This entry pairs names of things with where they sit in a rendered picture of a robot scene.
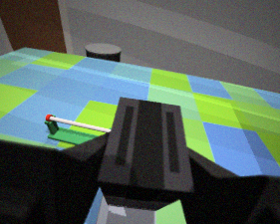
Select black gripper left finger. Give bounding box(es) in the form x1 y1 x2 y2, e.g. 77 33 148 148
0 132 110 224

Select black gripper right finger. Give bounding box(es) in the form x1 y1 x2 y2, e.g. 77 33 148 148
180 147 280 224

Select grey pin with red cap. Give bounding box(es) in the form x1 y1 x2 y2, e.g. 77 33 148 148
46 114 111 133

